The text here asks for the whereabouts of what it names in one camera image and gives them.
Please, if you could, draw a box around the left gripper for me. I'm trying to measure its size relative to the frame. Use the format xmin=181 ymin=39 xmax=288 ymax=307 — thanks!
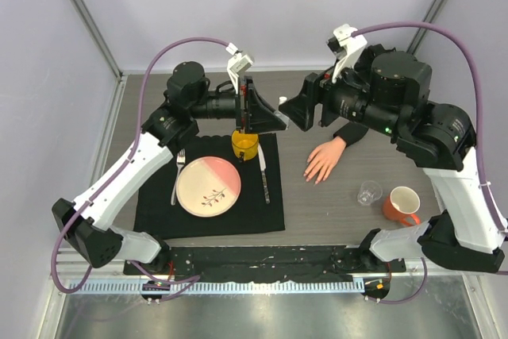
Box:
xmin=189 ymin=76 xmax=286 ymax=134

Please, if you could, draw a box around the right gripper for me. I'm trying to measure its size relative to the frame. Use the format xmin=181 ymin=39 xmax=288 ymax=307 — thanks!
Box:
xmin=279 ymin=54 xmax=402 ymax=137

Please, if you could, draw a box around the clear nail polish bottle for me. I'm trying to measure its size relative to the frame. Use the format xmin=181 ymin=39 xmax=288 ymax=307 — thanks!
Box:
xmin=278 ymin=114 xmax=290 ymax=129

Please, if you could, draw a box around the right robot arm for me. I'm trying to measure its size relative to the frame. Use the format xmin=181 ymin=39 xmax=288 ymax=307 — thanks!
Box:
xmin=280 ymin=44 xmax=505 ymax=273

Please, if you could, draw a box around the black sleeve forearm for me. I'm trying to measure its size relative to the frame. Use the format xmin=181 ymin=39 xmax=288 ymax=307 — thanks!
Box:
xmin=333 ymin=121 xmax=368 ymax=146

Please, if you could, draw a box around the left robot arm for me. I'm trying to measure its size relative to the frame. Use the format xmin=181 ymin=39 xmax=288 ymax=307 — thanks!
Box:
xmin=52 ymin=61 xmax=289 ymax=275

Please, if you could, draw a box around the yellow enamel mug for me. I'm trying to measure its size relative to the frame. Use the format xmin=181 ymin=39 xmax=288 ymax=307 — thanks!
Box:
xmin=231 ymin=130 xmax=259 ymax=162

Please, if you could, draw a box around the mannequin hand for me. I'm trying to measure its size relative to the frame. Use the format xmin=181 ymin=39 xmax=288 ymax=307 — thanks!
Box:
xmin=303 ymin=137 xmax=347 ymax=184

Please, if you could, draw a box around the pink and cream plate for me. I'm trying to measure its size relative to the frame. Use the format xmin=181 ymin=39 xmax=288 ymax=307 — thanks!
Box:
xmin=176 ymin=156 xmax=241 ymax=218

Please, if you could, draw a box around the silver fork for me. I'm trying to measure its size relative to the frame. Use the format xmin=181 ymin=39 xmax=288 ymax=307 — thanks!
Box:
xmin=171 ymin=148 xmax=186 ymax=206

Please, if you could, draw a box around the clear plastic cup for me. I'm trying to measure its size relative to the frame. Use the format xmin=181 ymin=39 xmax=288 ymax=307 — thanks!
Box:
xmin=357 ymin=180 xmax=383 ymax=206

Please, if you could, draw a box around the orange ceramic mug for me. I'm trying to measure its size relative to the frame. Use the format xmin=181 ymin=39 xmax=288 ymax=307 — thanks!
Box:
xmin=382 ymin=186 xmax=421 ymax=226

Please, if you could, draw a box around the black cloth placemat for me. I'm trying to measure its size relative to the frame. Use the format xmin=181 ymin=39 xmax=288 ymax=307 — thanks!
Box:
xmin=134 ymin=133 xmax=285 ymax=240

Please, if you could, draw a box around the table knife patterned handle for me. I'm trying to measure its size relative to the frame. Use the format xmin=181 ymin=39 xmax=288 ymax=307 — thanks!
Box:
xmin=258 ymin=145 xmax=271 ymax=204

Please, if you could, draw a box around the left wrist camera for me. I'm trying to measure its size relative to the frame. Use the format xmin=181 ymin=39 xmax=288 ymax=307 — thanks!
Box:
xmin=225 ymin=43 xmax=255 ymax=91

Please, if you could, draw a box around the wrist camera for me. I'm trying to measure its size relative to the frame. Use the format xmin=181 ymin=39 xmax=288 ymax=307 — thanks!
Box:
xmin=225 ymin=43 xmax=255 ymax=91
xmin=327 ymin=24 xmax=367 ymax=83

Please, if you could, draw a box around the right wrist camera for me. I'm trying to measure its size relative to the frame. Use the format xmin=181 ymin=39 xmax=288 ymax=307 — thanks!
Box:
xmin=327 ymin=24 xmax=367 ymax=83

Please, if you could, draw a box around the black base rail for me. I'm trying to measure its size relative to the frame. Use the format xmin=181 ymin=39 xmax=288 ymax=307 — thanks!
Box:
xmin=143 ymin=245 xmax=406 ymax=283

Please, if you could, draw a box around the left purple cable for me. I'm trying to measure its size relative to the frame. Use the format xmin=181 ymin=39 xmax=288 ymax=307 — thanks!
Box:
xmin=50 ymin=36 xmax=235 ymax=302

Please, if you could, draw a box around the white cable duct strip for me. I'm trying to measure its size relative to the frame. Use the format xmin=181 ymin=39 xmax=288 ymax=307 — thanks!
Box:
xmin=76 ymin=278 xmax=364 ymax=295

